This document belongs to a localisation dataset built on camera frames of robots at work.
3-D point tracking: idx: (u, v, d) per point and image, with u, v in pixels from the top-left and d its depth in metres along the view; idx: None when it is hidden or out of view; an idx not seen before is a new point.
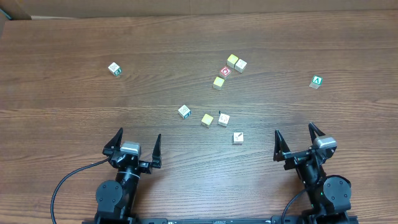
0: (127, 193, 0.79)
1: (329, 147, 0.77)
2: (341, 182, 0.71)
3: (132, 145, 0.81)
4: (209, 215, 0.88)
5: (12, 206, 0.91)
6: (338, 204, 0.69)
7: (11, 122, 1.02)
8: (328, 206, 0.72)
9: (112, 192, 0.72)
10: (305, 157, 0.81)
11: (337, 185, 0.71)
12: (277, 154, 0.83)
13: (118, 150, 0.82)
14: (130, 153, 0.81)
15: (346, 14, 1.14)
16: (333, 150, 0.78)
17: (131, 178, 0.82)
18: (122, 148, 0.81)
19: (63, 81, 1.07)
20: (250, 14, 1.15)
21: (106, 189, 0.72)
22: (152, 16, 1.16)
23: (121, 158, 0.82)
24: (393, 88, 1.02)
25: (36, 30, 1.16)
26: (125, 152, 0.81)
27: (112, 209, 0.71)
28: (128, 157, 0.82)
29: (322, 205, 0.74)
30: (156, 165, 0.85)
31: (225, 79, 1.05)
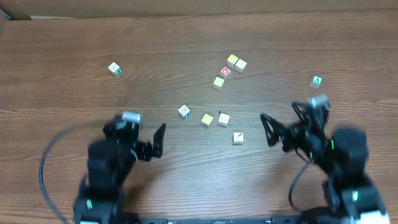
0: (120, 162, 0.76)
1: (321, 106, 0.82)
2: (358, 134, 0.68)
3: (134, 115, 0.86)
4: (209, 215, 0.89)
5: (13, 206, 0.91)
6: (356, 157, 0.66)
7: (11, 122, 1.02)
8: (342, 162, 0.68)
9: (109, 146, 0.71)
10: (304, 126, 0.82)
11: (354, 135, 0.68)
12: (270, 135, 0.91)
13: (120, 119, 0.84)
14: (132, 120, 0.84)
15: (346, 14, 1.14)
16: (326, 110, 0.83)
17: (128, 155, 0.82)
18: (124, 115, 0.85)
19: (63, 81, 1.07)
20: (249, 14, 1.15)
21: (106, 143, 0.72)
22: (152, 16, 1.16)
23: (122, 124, 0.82)
24: (393, 88, 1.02)
25: (35, 30, 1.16)
26: (127, 119, 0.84)
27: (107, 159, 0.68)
28: (128, 124, 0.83)
29: (337, 167, 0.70)
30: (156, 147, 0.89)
31: (225, 79, 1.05)
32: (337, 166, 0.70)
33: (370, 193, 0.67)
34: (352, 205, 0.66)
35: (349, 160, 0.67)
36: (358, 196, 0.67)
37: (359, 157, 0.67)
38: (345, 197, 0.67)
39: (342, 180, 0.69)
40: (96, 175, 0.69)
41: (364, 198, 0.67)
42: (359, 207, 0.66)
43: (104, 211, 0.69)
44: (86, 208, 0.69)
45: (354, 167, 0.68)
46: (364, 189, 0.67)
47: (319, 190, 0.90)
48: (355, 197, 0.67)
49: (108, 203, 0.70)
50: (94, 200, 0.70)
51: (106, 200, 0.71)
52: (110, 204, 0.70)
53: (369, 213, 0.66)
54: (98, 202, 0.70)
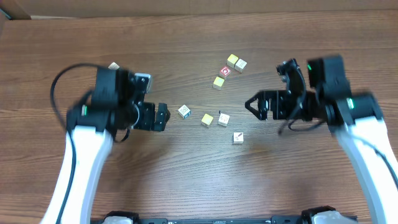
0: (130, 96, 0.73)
1: None
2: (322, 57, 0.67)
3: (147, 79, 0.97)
4: (209, 215, 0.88)
5: (12, 206, 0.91)
6: (328, 61, 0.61)
7: (11, 122, 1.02)
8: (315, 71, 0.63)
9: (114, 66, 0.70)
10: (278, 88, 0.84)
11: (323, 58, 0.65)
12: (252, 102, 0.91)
13: None
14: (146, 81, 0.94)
15: (346, 14, 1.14)
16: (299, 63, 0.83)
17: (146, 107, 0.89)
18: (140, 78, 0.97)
19: (63, 81, 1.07)
20: (249, 14, 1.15)
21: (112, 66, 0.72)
22: (152, 16, 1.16)
23: None
24: (393, 88, 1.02)
25: (35, 30, 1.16)
26: None
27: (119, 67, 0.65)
28: None
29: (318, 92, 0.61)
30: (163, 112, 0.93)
31: (225, 79, 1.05)
32: (319, 79, 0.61)
33: (364, 101, 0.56)
34: (343, 123, 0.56)
35: (323, 60, 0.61)
36: (340, 83, 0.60)
37: (336, 63, 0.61)
38: (328, 89, 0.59)
39: (331, 100, 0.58)
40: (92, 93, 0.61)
41: (355, 99, 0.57)
42: (351, 109, 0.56)
43: (99, 120, 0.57)
44: (101, 90, 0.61)
45: (335, 88, 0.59)
46: (344, 78, 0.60)
47: (320, 190, 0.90)
48: (344, 101, 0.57)
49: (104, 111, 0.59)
50: (87, 111, 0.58)
51: (101, 111, 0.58)
52: (112, 74, 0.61)
53: (365, 121, 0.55)
54: (94, 111, 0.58)
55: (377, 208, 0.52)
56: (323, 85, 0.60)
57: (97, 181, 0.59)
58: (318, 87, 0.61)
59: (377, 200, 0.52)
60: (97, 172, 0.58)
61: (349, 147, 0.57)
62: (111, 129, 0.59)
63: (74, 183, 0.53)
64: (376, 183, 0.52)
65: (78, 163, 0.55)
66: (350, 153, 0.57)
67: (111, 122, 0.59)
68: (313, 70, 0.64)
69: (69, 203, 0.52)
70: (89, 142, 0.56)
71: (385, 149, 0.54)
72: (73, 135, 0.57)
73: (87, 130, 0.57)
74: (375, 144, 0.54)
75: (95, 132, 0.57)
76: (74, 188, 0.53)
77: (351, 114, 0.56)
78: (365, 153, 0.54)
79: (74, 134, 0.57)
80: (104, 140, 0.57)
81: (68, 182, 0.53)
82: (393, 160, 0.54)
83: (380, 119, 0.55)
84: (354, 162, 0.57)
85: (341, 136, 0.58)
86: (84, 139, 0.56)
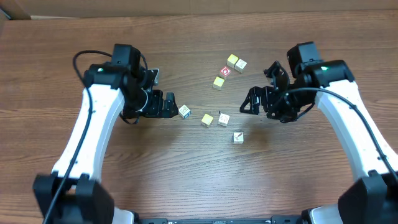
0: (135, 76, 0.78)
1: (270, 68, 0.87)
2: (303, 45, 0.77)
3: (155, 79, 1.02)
4: (209, 215, 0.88)
5: (12, 206, 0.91)
6: (303, 46, 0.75)
7: (11, 122, 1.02)
8: (293, 57, 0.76)
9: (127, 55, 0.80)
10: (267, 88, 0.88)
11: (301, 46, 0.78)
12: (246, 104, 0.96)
13: None
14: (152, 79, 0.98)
15: (346, 15, 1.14)
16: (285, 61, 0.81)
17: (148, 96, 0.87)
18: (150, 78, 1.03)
19: (63, 81, 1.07)
20: (249, 14, 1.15)
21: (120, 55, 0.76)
22: (152, 16, 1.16)
23: None
24: (393, 88, 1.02)
25: (35, 30, 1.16)
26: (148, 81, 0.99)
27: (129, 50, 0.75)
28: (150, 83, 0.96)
29: (297, 70, 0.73)
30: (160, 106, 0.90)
31: (225, 79, 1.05)
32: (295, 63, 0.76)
33: (336, 68, 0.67)
34: (318, 83, 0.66)
35: (297, 48, 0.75)
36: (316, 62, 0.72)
37: (310, 49, 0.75)
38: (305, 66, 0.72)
39: (307, 70, 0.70)
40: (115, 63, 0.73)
41: (329, 66, 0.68)
42: (323, 71, 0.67)
43: (114, 78, 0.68)
44: (116, 61, 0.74)
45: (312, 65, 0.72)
46: (317, 58, 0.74)
47: (320, 190, 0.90)
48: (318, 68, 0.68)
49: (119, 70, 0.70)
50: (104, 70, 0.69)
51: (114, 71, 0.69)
52: (127, 50, 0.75)
53: (337, 82, 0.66)
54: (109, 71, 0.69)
55: (352, 149, 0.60)
56: (300, 65, 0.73)
57: (109, 135, 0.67)
58: (297, 67, 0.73)
59: (351, 142, 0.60)
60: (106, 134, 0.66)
61: (326, 106, 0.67)
62: (126, 89, 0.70)
63: (89, 129, 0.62)
64: (348, 127, 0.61)
65: (94, 112, 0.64)
66: (329, 112, 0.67)
67: (124, 83, 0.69)
68: (290, 60, 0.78)
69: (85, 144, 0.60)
70: (105, 96, 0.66)
71: (356, 101, 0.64)
72: (89, 91, 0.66)
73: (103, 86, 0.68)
74: (347, 98, 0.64)
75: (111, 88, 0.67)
76: (89, 132, 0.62)
77: (324, 76, 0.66)
78: (339, 104, 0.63)
79: (91, 90, 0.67)
80: (117, 94, 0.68)
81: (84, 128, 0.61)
82: (364, 111, 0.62)
83: (351, 81, 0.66)
84: (333, 119, 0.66)
85: (319, 98, 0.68)
86: (99, 92, 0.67)
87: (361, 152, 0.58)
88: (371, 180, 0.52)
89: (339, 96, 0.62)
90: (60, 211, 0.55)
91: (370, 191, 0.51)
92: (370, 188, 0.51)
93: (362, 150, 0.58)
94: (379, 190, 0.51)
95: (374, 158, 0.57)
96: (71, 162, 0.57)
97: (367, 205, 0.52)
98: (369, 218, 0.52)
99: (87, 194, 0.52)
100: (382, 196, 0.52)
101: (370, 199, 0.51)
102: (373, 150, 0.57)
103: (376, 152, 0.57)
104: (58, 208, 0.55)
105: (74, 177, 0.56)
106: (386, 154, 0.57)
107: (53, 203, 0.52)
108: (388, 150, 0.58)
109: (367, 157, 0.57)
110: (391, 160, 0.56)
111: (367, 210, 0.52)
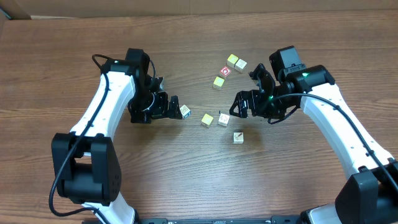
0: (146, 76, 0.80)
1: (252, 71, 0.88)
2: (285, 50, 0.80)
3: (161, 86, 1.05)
4: (209, 215, 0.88)
5: (12, 206, 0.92)
6: (285, 51, 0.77)
7: (11, 122, 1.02)
8: (277, 63, 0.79)
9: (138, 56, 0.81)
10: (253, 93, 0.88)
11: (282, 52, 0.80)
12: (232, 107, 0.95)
13: None
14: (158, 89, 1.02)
15: (346, 14, 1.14)
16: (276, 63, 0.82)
17: (155, 99, 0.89)
18: None
19: (63, 81, 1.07)
20: (249, 14, 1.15)
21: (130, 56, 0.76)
22: (152, 16, 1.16)
23: None
24: (393, 88, 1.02)
25: (35, 30, 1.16)
26: None
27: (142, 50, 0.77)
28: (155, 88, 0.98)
29: (280, 76, 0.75)
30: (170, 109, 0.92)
31: (225, 79, 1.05)
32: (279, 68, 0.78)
33: (318, 74, 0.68)
34: (300, 89, 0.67)
35: (280, 53, 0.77)
36: (298, 68, 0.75)
37: (291, 54, 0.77)
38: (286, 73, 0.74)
39: (290, 78, 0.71)
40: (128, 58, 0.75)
41: (310, 72, 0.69)
42: (305, 78, 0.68)
43: (127, 69, 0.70)
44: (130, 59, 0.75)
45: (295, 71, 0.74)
46: (298, 63, 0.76)
47: (319, 190, 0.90)
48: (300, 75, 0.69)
49: (130, 65, 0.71)
50: (117, 64, 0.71)
51: (127, 65, 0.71)
52: (140, 51, 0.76)
53: (319, 85, 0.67)
54: (122, 65, 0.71)
55: (341, 148, 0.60)
56: (283, 71, 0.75)
57: (121, 114, 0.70)
58: (280, 73, 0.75)
59: (339, 141, 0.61)
60: (118, 113, 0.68)
61: (311, 110, 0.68)
62: (138, 81, 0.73)
63: (104, 104, 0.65)
64: (334, 127, 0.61)
65: (110, 91, 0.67)
66: (316, 116, 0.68)
67: (137, 75, 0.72)
68: (273, 64, 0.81)
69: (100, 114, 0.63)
70: (120, 78, 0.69)
71: (338, 102, 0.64)
72: (106, 74, 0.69)
73: (119, 72, 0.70)
74: (330, 99, 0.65)
75: (125, 74, 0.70)
76: (106, 104, 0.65)
77: (306, 82, 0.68)
78: (322, 107, 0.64)
79: (108, 73, 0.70)
80: (130, 80, 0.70)
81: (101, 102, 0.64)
82: (347, 111, 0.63)
83: (333, 83, 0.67)
84: (319, 122, 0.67)
85: (303, 102, 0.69)
86: (115, 78, 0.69)
87: (349, 150, 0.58)
88: (362, 176, 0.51)
89: (320, 98, 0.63)
90: (73, 175, 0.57)
91: (362, 187, 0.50)
92: (362, 185, 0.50)
93: (351, 148, 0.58)
94: (370, 185, 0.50)
95: (362, 155, 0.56)
96: (87, 123, 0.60)
97: (360, 201, 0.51)
98: (363, 213, 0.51)
99: (101, 151, 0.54)
100: (375, 191, 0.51)
101: (362, 195, 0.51)
102: (360, 146, 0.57)
103: (364, 148, 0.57)
104: (71, 172, 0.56)
105: (90, 137, 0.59)
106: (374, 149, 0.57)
107: (69, 156, 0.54)
108: (375, 145, 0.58)
109: (356, 154, 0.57)
110: (379, 155, 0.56)
111: (360, 206, 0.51)
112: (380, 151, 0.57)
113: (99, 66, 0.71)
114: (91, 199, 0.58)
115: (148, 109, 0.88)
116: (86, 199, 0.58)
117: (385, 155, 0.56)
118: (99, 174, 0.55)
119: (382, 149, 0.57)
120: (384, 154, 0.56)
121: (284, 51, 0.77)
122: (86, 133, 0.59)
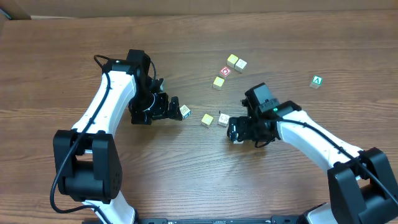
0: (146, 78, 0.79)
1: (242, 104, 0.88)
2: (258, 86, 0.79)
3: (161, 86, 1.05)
4: (209, 215, 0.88)
5: (12, 206, 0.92)
6: (257, 89, 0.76)
7: (11, 122, 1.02)
8: (252, 100, 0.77)
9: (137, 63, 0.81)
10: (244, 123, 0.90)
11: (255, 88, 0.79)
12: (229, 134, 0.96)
13: None
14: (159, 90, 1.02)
15: (346, 14, 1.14)
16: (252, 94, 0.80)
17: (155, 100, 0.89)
18: None
19: (63, 81, 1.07)
20: (249, 14, 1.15)
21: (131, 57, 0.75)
22: (152, 16, 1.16)
23: None
24: (393, 88, 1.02)
25: (35, 30, 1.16)
26: None
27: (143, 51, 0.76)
28: None
29: (257, 113, 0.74)
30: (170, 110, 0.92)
31: (225, 79, 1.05)
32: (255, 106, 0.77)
33: (287, 109, 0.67)
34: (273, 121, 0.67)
35: (253, 92, 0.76)
36: (271, 102, 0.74)
37: (263, 91, 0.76)
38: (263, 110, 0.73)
39: (266, 115, 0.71)
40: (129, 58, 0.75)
41: (281, 107, 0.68)
42: (277, 112, 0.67)
43: (129, 68, 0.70)
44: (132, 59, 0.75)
45: (269, 107, 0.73)
46: (272, 98, 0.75)
47: (319, 190, 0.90)
48: (272, 111, 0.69)
49: (132, 65, 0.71)
50: (117, 63, 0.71)
51: (127, 65, 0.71)
52: (141, 53, 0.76)
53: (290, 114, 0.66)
54: (123, 64, 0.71)
55: (318, 156, 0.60)
56: (259, 108, 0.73)
57: (122, 112, 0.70)
58: (257, 110, 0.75)
59: (314, 151, 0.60)
60: (119, 112, 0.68)
61: (287, 135, 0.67)
62: (138, 81, 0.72)
63: (106, 102, 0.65)
64: (307, 140, 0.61)
65: (111, 89, 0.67)
66: (288, 137, 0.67)
67: (137, 75, 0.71)
68: (249, 99, 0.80)
69: (101, 112, 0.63)
70: (122, 77, 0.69)
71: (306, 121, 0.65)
72: (107, 73, 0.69)
73: (120, 71, 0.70)
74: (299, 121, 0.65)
75: (126, 73, 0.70)
76: (107, 102, 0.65)
77: (277, 115, 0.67)
78: (294, 128, 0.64)
79: (109, 72, 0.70)
80: (132, 79, 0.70)
81: (102, 101, 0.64)
82: (313, 123, 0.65)
83: (300, 110, 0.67)
84: (293, 140, 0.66)
85: (278, 130, 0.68)
86: (117, 76, 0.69)
87: (326, 155, 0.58)
88: (339, 169, 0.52)
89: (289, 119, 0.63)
90: (74, 172, 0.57)
91: (341, 180, 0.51)
92: (340, 177, 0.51)
93: (324, 152, 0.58)
94: (347, 175, 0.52)
95: (335, 155, 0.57)
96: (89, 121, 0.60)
97: (344, 194, 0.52)
98: (351, 208, 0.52)
99: (102, 148, 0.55)
100: (354, 183, 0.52)
101: (343, 186, 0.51)
102: (332, 148, 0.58)
103: (334, 148, 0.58)
104: (73, 169, 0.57)
105: (91, 134, 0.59)
106: (343, 146, 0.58)
107: (69, 153, 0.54)
108: (346, 144, 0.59)
109: (331, 157, 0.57)
110: (350, 150, 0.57)
111: (346, 199, 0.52)
112: (351, 147, 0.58)
113: (100, 65, 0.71)
114: (92, 196, 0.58)
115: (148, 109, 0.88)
116: (86, 196, 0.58)
117: (354, 149, 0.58)
118: (100, 171, 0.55)
119: (351, 145, 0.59)
120: (354, 149, 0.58)
121: (257, 89, 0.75)
122: (87, 130, 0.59)
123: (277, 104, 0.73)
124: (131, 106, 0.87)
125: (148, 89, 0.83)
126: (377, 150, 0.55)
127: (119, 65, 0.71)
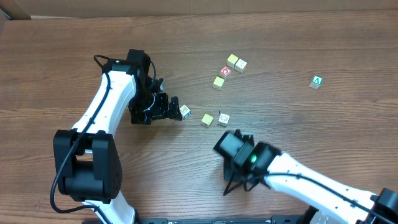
0: (146, 77, 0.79)
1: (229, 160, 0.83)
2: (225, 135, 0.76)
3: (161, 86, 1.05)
4: (209, 215, 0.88)
5: (12, 206, 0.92)
6: (225, 141, 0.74)
7: (11, 122, 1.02)
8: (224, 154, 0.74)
9: None
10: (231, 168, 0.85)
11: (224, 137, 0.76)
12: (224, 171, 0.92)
13: None
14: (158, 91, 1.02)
15: (346, 14, 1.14)
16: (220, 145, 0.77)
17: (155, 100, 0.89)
18: None
19: (63, 81, 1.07)
20: (249, 14, 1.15)
21: (131, 56, 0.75)
22: (152, 16, 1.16)
23: None
24: (393, 88, 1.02)
25: (36, 30, 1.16)
26: None
27: (142, 52, 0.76)
28: None
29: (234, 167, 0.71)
30: (170, 111, 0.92)
31: (225, 79, 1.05)
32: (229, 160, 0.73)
33: (264, 154, 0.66)
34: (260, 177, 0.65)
35: (221, 147, 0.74)
36: (242, 150, 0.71)
37: (231, 140, 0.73)
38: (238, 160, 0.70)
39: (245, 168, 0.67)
40: (129, 58, 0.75)
41: (257, 154, 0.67)
42: (256, 163, 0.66)
43: (129, 68, 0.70)
44: (132, 58, 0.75)
45: (243, 155, 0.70)
46: (241, 145, 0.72)
47: None
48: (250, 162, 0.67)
49: (132, 65, 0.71)
50: (117, 63, 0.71)
51: (127, 65, 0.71)
52: (140, 52, 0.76)
53: (277, 162, 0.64)
54: (124, 64, 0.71)
55: (328, 210, 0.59)
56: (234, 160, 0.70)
57: (122, 112, 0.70)
58: (232, 163, 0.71)
59: (324, 207, 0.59)
60: (119, 112, 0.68)
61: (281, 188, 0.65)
62: (138, 81, 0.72)
63: (106, 102, 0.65)
64: (311, 196, 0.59)
65: (111, 89, 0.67)
66: (284, 191, 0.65)
67: (137, 75, 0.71)
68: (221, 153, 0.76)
69: (100, 114, 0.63)
70: (122, 77, 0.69)
71: (298, 168, 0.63)
72: (107, 73, 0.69)
73: (120, 71, 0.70)
74: (288, 171, 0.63)
75: (125, 73, 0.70)
76: (107, 103, 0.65)
77: (259, 167, 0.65)
78: (288, 183, 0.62)
79: (109, 72, 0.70)
80: (132, 79, 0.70)
81: (102, 101, 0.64)
82: (306, 170, 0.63)
83: (280, 154, 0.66)
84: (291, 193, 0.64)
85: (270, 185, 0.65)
86: (117, 76, 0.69)
87: (339, 212, 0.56)
88: None
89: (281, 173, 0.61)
90: (74, 172, 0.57)
91: None
92: None
93: (337, 209, 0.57)
94: None
95: (349, 210, 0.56)
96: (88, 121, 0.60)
97: None
98: None
99: (102, 148, 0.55)
100: None
101: None
102: (344, 203, 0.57)
103: (345, 201, 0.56)
104: (73, 168, 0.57)
105: (92, 134, 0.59)
106: (352, 196, 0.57)
107: (69, 153, 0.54)
108: (352, 190, 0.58)
109: (346, 213, 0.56)
110: (360, 200, 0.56)
111: None
112: (360, 195, 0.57)
113: (100, 65, 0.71)
114: (92, 196, 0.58)
115: (148, 109, 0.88)
116: (86, 196, 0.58)
117: (364, 196, 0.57)
118: (100, 171, 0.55)
119: (360, 192, 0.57)
120: (365, 196, 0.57)
121: (223, 143, 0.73)
122: (87, 130, 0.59)
123: (249, 149, 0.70)
124: (131, 107, 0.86)
125: (148, 89, 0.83)
126: (388, 192, 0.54)
127: (119, 64, 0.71)
